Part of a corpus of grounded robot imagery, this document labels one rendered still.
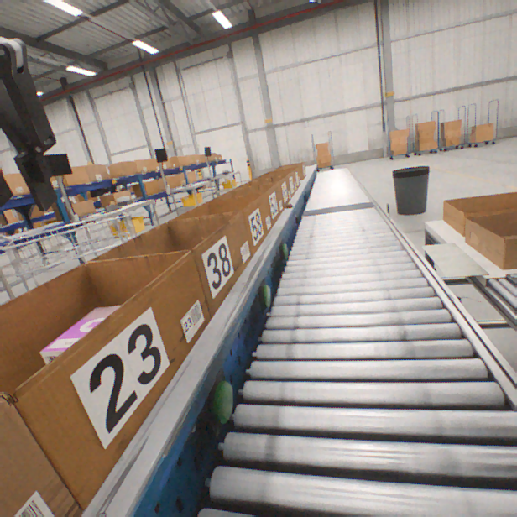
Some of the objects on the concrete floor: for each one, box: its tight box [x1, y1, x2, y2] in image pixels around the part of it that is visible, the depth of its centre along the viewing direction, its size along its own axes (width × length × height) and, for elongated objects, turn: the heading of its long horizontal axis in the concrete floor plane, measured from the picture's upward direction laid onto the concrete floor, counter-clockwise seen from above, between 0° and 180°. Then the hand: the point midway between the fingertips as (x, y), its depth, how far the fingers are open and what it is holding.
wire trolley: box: [0, 212, 137, 291], centre depth 265 cm, size 107×56×103 cm, turn 153°
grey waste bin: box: [392, 166, 430, 216], centre depth 428 cm, size 50×50×64 cm
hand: (14, 180), depth 33 cm, fingers open, 5 cm apart
